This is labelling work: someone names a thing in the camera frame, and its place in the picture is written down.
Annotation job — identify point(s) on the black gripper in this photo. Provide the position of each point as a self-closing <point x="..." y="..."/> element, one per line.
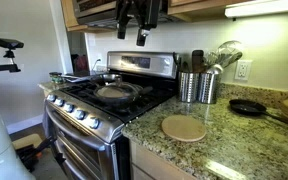
<point x="149" y="7"/>

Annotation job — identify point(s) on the silver round pan lid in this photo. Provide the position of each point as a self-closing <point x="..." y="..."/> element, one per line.
<point x="112" y="92"/>

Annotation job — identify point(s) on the steel pot with lid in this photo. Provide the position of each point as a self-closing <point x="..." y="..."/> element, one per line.
<point x="117" y="102"/>

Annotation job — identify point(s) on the stainless steel skillet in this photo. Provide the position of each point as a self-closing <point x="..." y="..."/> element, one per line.
<point x="110" y="77"/>

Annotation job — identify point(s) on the wooden upper cabinet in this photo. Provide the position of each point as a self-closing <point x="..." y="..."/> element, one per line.
<point x="69" y="15"/>

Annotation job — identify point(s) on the black spatula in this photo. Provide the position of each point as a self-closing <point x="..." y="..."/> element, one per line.
<point x="197" y="60"/>

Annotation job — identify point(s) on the perforated steel utensil holder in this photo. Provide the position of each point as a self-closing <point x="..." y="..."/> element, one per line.
<point x="209" y="88"/>
<point x="187" y="87"/>

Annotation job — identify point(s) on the small glass jar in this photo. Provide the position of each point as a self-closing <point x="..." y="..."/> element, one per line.
<point x="55" y="77"/>

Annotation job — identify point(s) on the silver ladle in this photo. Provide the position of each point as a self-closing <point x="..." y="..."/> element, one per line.
<point x="215" y="69"/>

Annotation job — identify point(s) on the silver stove knob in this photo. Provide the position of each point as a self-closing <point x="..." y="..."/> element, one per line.
<point x="68" y="107"/>
<point x="59" y="102"/>
<point x="51" y="98"/>
<point x="93" y="123"/>
<point x="80" y="114"/>

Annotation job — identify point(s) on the wooden cutting board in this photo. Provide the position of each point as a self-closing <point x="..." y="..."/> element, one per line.
<point x="183" y="128"/>

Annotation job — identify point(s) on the stainless steel gas range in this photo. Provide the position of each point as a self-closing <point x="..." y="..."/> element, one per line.
<point x="80" y="150"/>

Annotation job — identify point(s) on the light wooden base cabinet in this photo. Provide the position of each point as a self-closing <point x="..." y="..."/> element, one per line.
<point x="147" y="163"/>

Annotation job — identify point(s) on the under-cabinet light bar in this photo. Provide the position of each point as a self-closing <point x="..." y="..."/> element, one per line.
<point x="264" y="7"/>

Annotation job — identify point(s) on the small black cast iron skillet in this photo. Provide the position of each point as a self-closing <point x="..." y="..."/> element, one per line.
<point x="247" y="107"/>

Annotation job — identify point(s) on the cardboard piece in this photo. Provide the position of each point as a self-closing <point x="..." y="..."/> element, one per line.
<point x="25" y="140"/>

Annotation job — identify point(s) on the black and orange clamp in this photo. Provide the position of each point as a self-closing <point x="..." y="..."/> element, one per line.
<point x="34" y="153"/>

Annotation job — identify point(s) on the white wall outlet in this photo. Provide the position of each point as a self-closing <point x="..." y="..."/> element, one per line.
<point x="99" y="61"/>
<point x="243" y="70"/>

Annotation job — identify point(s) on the black stereo camera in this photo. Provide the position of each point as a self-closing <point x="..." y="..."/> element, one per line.
<point x="8" y="43"/>

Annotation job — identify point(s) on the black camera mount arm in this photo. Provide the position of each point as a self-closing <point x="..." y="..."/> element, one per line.
<point x="2" y="68"/>

